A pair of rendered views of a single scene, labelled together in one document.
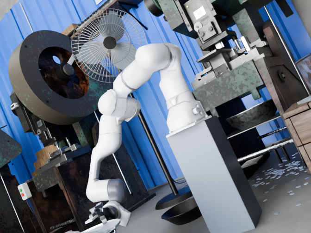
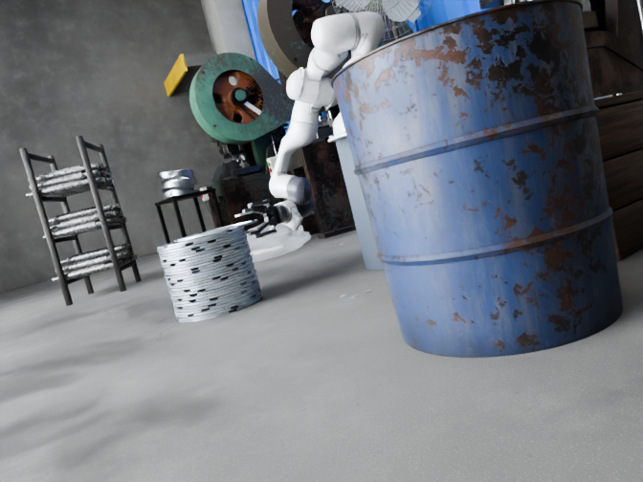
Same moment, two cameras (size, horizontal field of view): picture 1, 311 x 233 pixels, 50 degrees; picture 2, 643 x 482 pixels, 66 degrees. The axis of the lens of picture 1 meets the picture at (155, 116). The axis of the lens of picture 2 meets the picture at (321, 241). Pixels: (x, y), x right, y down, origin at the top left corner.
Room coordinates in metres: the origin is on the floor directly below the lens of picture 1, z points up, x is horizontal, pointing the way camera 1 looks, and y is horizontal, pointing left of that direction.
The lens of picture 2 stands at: (-0.15, -0.77, 0.30)
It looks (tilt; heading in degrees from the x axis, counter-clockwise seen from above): 6 degrees down; 31
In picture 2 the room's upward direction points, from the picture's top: 14 degrees counter-clockwise
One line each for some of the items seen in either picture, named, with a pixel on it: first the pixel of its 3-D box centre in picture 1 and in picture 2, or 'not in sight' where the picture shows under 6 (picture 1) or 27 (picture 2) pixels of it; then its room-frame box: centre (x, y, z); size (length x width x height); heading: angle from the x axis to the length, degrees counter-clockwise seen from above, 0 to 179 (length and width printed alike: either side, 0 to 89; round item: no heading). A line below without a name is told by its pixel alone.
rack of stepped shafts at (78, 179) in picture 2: not in sight; (84, 221); (1.86, 2.08, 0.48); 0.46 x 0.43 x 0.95; 127
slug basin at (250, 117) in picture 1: (254, 115); not in sight; (2.08, -0.55, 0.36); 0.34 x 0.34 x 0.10
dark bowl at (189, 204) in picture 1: (188, 211); not in sight; (1.91, 0.06, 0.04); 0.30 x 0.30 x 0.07
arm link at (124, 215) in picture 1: (116, 214); (289, 215); (1.52, 0.34, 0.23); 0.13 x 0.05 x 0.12; 83
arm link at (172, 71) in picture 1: (171, 69); (363, 51); (1.46, -0.15, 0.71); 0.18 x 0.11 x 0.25; 142
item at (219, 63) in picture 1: (219, 64); not in sight; (1.93, -0.46, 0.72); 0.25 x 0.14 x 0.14; 147
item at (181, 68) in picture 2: not in sight; (204, 72); (5.89, 4.10, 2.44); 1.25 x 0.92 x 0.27; 57
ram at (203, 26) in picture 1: (204, 17); not in sight; (2.05, -0.53, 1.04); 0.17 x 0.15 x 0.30; 147
